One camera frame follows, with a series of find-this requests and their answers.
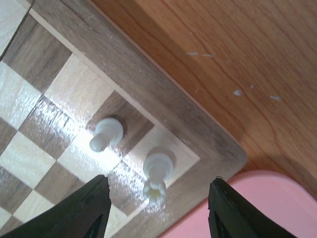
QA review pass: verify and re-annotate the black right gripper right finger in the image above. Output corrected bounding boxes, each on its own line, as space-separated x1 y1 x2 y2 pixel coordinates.
208 177 295 238

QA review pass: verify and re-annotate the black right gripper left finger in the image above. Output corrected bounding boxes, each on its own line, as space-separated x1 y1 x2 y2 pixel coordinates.
2 175 111 238

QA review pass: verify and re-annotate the white rook piece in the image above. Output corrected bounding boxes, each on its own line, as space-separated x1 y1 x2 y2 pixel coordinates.
143 147 175 205

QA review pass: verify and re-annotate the white pawn piece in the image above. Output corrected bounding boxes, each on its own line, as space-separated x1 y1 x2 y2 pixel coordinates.
89 118 124 152

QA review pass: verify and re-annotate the wooden chess board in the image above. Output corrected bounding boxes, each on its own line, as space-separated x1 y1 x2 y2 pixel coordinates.
0 0 247 238

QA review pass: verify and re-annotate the pink silicone tray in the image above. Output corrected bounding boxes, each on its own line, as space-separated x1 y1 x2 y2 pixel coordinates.
162 171 317 238

